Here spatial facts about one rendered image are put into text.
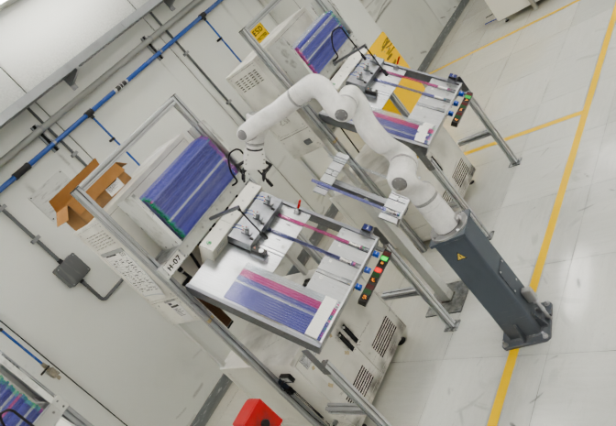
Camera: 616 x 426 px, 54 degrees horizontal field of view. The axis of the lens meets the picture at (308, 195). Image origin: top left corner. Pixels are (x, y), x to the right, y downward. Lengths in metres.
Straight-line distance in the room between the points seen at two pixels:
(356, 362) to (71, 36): 3.09
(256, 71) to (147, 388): 2.26
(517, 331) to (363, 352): 0.82
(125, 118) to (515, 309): 3.10
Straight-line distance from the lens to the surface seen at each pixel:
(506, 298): 2.99
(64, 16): 4.95
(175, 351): 4.59
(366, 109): 2.60
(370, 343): 3.44
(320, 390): 3.18
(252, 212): 3.16
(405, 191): 2.62
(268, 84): 3.89
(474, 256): 2.83
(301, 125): 3.96
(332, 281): 2.96
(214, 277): 3.00
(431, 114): 3.89
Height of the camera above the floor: 2.07
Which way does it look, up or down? 18 degrees down
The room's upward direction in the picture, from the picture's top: 41 degrees counter-clockwise
